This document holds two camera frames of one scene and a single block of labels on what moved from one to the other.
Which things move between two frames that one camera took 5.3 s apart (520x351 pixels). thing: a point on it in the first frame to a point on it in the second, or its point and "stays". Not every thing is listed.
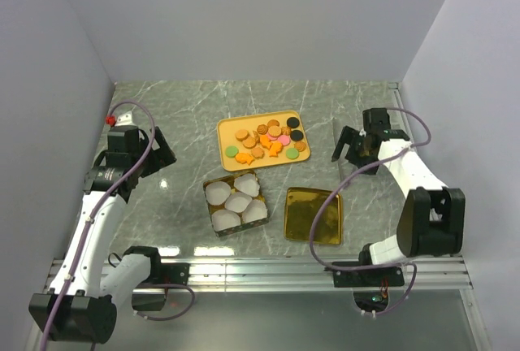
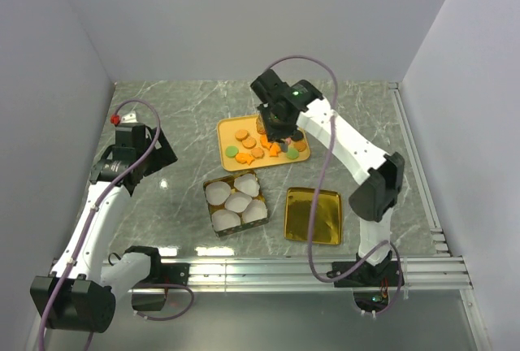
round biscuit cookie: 241,134 stays
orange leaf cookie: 257,152 stays
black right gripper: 344,139 to 274,135
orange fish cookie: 275,147 stays
